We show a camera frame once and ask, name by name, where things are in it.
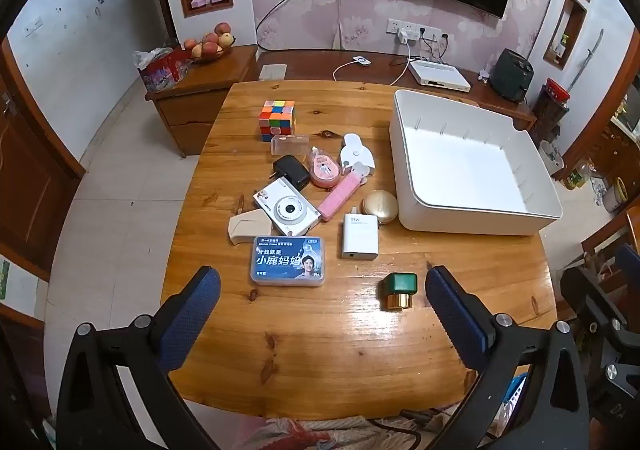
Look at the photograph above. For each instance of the wooden television cabinet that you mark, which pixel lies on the wooden television cabinet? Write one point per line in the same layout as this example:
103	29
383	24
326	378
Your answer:
320	65

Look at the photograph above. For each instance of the pink correction tape dispenser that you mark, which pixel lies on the pink correction tape dispenser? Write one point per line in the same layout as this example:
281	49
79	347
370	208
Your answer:
325	170

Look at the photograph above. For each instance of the white paper sheet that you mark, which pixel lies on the white paper sheet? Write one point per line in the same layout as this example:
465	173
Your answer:
273	72

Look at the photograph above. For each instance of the dark jar with red lid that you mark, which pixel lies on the dark jar with red lid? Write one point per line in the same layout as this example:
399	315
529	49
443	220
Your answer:
550	110

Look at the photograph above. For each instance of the small white charging device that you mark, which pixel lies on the small white charging device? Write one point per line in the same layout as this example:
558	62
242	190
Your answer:
361	61

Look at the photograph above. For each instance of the beige wooden block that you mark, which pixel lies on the beige wooden block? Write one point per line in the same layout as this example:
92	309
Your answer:
247	227

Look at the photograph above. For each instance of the pink and white cloth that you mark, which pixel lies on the pink and white cloth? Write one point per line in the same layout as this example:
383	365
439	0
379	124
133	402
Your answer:
320	435

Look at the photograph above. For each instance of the white storage box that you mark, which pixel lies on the white storage box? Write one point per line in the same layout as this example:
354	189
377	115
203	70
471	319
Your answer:
465	170

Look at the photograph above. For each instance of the white power adapter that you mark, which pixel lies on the white power adapter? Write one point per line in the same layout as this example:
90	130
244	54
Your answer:
360	235

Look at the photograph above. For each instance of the white ceramic jar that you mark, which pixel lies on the white ceramic jar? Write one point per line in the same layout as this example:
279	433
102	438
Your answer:
551	158

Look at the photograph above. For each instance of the yellow oil bottle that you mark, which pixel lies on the yellow oil bottle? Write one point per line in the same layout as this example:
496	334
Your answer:
577	175

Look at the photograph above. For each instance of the white compact camera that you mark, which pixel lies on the white compact camera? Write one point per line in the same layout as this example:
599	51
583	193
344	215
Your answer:
286	207

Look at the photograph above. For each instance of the multicoloured puzzle cube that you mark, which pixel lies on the multicoloured puzzle cube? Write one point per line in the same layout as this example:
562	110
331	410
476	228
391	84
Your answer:
276	120

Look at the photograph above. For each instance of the wooden side cabinet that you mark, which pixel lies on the wooden side cabinet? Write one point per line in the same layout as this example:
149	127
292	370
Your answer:
200	100

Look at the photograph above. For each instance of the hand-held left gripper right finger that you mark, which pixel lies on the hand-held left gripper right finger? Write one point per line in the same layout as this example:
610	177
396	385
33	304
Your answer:
457	315

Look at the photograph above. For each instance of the brown wooden door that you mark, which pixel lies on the brown wooden door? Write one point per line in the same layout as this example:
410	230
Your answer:
30	170

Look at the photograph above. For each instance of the pink bar case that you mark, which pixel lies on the pink bar case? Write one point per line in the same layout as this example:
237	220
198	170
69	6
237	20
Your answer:
339	197

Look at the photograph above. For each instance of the red gift bag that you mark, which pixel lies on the red gift bag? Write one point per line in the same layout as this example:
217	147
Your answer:
162	70

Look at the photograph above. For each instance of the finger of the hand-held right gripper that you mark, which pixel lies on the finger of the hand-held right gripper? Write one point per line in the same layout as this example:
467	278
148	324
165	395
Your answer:
582	295
629	262

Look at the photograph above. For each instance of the brown fruit bowl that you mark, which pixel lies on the brown fruit bowl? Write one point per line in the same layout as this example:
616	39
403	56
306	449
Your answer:
212	56

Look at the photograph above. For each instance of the green bottle with gold cap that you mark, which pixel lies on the green bottle with gold cap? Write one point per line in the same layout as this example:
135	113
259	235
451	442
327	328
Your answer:
398	287

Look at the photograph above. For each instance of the clear plastic case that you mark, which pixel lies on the clear plastic case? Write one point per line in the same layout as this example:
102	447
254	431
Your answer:
289	145

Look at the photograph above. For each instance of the white plug adapter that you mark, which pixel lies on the white plug adapter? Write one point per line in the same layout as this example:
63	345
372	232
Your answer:
404	36

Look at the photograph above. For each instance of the gold round compact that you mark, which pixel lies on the gold round compact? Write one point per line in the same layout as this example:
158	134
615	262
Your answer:
381	206

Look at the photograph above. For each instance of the cartoon wall sticker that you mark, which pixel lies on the cartoon wall sticker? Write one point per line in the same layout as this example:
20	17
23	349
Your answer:
4	280

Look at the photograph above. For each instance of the grey metal rod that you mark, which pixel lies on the grey metal rod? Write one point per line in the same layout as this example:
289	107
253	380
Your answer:
587	58

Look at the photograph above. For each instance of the white wall socket strip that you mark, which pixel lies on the white wall socket strip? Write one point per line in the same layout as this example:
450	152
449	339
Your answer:
417	29

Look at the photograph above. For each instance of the blue dental floss box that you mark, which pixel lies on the blue dental floss box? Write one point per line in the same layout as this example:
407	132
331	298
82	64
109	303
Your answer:
287	261

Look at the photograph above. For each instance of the small green bottle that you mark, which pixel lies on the small green bottle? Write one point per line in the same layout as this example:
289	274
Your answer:
563	43

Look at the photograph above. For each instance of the pile of apples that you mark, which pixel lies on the pile of apples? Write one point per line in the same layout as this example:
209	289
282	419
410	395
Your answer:
212	43

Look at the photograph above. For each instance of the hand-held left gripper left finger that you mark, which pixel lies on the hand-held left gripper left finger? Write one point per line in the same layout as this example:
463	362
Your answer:
192	315

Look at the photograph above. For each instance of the black plug charger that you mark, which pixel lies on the black plug charger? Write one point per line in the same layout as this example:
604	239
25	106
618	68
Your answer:
291	173

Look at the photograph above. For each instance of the small white figurine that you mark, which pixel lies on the small white figurine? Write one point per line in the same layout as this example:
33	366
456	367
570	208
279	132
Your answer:
483	74

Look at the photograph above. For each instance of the white set-top box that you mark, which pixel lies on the white set-top box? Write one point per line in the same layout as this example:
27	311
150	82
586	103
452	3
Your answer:
440	76

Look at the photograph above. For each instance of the black speaker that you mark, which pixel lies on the black speaker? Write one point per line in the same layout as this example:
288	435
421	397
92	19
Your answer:
511	76

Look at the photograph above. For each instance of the white handheld fan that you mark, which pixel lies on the white handheld fan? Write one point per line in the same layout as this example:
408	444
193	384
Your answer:
356	155

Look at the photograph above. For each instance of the wooden chair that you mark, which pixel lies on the wooden chair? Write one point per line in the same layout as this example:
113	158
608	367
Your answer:
607	235

